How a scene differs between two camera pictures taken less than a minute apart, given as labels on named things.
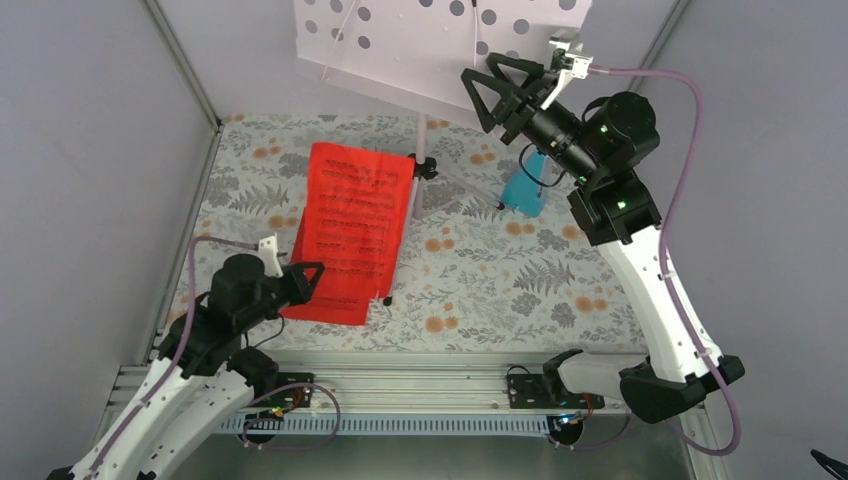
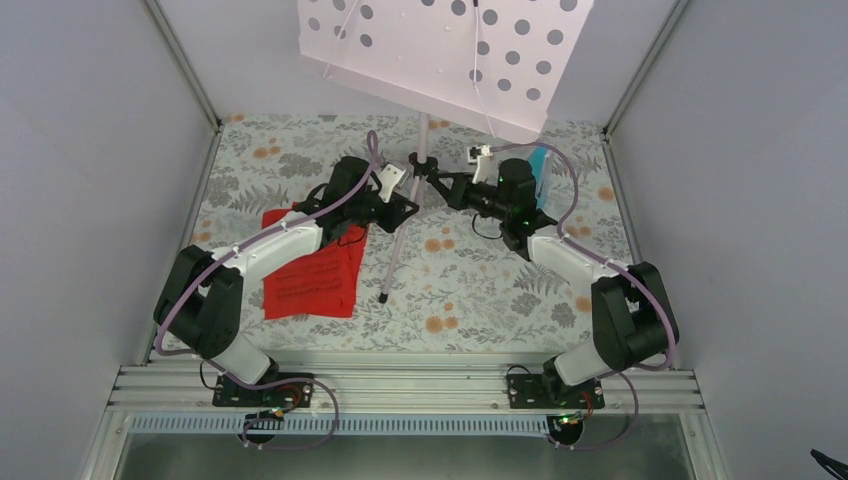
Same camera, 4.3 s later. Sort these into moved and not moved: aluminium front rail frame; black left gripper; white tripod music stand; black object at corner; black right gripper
Moved: black right gripper; black left gripper
Not moved: black object at corner; white tripod music stand; aluminium front rail frame
